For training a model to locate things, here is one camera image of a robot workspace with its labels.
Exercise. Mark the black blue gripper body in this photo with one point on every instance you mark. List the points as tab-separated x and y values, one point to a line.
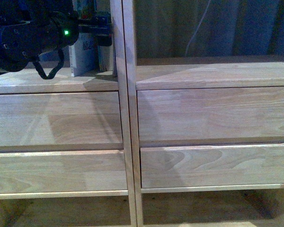
100	26

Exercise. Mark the white book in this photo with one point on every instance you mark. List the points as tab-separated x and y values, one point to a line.
83	54

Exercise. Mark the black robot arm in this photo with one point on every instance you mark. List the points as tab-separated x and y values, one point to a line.
30	28

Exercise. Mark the left wooden shelf unit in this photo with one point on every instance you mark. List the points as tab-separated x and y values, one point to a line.
73	209

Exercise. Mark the wooden shelf unit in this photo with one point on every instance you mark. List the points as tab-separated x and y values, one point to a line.
260	205
73	209

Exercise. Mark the right wooden shelf unit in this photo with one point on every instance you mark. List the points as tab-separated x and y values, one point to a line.
260	205

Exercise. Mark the upright green-cover book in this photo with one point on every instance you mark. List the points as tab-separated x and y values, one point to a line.
106	54

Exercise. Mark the dark curtain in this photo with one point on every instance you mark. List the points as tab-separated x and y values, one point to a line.
208	28

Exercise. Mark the upper right wooden drawer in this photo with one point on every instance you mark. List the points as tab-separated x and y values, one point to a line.
208	115

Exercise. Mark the wooden drawer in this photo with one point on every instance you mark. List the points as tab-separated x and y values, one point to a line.
66	171
208	115
199	166
89	119

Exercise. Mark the upper left wooden drawer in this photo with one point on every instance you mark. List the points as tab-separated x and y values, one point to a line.
89	119

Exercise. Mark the lower left wooden drawer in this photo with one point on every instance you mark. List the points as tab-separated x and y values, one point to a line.
66	171

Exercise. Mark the lower right wooden drawer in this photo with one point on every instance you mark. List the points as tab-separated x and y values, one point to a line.
199	166

